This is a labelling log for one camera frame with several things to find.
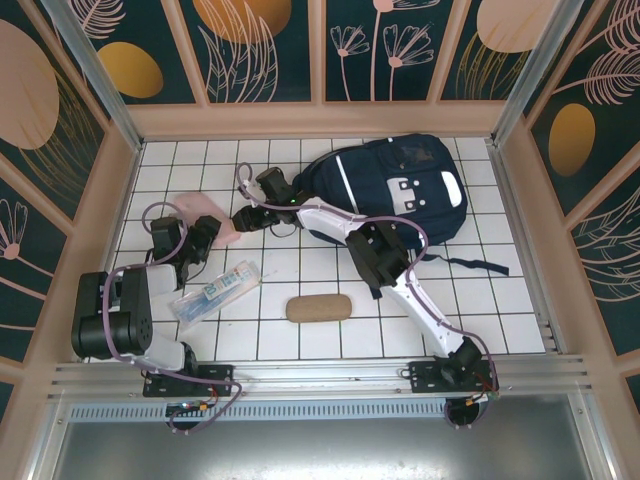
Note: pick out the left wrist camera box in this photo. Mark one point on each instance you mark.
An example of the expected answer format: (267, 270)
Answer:
(167, 235)

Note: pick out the aluminium mounting rail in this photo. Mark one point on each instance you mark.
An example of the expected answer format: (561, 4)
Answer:
(320, 372)

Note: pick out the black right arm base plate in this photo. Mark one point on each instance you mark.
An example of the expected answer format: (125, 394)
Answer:
(422, 377)

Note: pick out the pink pencil case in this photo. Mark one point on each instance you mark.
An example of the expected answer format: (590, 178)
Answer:
(192, 202)

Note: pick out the clear plastic packet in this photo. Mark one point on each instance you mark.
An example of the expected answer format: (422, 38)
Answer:
(215, 295)

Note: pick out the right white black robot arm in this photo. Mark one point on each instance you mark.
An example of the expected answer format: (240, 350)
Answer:
(380, 255)

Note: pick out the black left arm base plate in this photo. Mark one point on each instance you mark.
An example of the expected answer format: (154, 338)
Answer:
(220, 380)

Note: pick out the small controller board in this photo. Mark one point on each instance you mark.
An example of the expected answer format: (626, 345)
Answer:
(192, 407)
(482, 398)

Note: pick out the aluminium corner post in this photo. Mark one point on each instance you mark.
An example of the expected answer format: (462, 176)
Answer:
(102, 85)
(542, 75)

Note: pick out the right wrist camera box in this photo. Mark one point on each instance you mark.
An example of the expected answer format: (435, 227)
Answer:
(274, 184)

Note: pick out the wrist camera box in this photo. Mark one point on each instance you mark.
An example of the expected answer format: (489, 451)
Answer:
(274, 184)
(167, 235)

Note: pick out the navy blue student backpack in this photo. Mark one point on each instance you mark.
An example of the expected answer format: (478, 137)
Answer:
(370, 165)

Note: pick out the brown glasses case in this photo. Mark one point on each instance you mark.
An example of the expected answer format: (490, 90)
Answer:
(320, 309)

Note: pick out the grey metal sheet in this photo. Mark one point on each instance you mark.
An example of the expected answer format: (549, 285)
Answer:
(320, 450)

